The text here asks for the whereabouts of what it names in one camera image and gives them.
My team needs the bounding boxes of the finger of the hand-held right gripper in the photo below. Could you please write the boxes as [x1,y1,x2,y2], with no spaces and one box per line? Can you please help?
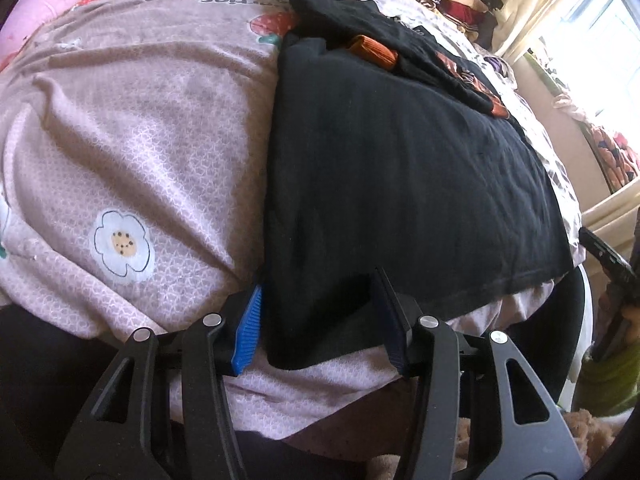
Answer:
[579,226,640,288]
[591,307,633,363]

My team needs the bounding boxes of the clothes on windowsill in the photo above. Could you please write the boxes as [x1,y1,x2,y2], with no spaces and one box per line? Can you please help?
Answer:
[550,92,640,193]

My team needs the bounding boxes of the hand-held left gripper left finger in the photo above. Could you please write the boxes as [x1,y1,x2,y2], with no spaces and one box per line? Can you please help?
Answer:
[55,284,264,480]

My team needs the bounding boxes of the green cloth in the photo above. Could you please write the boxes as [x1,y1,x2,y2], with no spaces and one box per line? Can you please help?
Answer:
[572,342,640,417]

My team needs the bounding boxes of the cream curtain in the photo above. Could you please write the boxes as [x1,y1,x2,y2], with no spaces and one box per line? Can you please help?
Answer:
[492,0,616,61]

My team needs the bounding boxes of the pink quilt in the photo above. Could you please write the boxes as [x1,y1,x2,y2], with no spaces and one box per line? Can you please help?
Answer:
[0,0,146,68]

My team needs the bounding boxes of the person's leg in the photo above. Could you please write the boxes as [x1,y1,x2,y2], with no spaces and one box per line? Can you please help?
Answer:
[0,305,361,480]

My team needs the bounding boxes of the pink flower print duvet cover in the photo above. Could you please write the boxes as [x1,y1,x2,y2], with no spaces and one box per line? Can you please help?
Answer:
[0,0,586,448]

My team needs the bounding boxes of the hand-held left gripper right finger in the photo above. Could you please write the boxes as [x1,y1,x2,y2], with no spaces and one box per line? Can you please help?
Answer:
[370,266,587,480]

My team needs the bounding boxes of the black sweater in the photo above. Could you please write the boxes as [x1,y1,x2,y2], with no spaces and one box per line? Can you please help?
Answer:
[262,0,576,371]

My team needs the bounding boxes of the window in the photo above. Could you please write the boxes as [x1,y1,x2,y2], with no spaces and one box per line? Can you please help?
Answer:
[530,0,640,131]

